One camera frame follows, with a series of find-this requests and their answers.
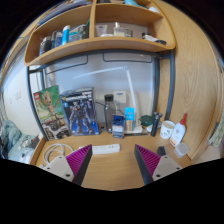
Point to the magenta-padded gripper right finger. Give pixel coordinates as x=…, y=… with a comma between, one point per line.
x=150, y=160

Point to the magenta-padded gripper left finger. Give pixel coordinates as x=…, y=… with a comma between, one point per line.
x=78, y=160

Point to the white power strip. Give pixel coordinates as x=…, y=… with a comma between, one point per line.
x=106, y=148

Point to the clear plastic container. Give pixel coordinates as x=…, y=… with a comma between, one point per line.
x=181, y=150

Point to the white mug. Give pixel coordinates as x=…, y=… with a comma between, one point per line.
x=167, y=130

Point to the black electric shaver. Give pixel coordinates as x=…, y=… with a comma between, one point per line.
x=155, y=125

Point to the white red-capped lotion bottle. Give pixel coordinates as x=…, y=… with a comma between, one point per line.
x=177, y=133

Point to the dark green round lid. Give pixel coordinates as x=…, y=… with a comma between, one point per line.
x=146, y=120

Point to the small dark blue box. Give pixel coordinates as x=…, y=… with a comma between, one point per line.
x=118, y=128

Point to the light blue card package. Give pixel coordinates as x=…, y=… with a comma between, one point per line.
x=129, y=118

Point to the blue robot model kit box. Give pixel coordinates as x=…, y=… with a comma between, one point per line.
x=80, y=111

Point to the dark transparent water bottle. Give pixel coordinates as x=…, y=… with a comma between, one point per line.
x=109, y=111

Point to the green toy figure box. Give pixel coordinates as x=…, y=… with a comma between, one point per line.
x=48, y=110

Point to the grey-green bedding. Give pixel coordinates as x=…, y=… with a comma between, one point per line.
x=13, y=140

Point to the green patterned cloth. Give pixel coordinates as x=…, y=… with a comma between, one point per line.
x=217, y=131

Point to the white desk lamp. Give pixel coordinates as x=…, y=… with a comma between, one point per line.
x=100, y=71

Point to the wooden shelf unit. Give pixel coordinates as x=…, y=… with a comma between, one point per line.
x=100, y=43

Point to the grey metal desk frame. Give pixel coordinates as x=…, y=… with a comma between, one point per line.
x=171, y=86

